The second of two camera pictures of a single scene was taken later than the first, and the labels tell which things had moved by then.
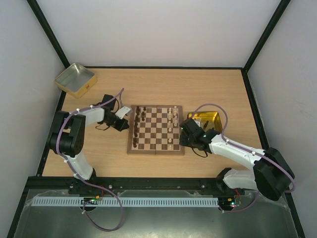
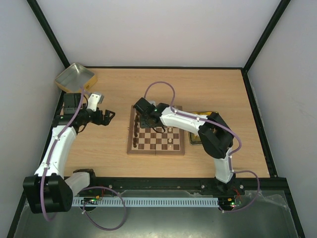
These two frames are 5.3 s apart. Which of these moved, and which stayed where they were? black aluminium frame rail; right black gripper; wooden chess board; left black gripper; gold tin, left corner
Moved: left black gripper; right black gripper
Stayed: wooden chess board; black aluminium frame rail; gold tin, left corner
